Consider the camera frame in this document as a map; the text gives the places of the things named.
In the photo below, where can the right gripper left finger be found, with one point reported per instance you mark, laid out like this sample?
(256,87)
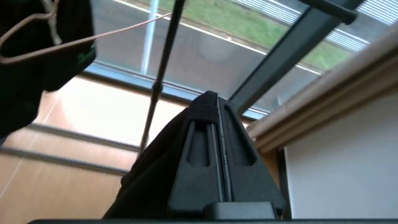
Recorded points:
(192,186)

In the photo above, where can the beige curtain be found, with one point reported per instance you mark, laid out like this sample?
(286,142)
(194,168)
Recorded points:
(326,99)

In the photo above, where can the window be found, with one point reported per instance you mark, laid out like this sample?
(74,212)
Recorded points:
(280,62)

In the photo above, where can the black clothes rack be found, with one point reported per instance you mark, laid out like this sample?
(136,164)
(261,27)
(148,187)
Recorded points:
(161,68)

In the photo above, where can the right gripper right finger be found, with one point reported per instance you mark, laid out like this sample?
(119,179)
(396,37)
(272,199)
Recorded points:
(255,186)

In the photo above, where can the black garment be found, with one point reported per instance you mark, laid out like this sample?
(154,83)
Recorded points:
(18,93)

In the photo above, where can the heap of clothes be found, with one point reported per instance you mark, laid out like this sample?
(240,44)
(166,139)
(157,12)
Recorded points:
(149,180)

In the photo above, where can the pink clothes hanger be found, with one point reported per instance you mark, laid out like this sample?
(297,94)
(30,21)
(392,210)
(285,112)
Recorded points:
(9,59)

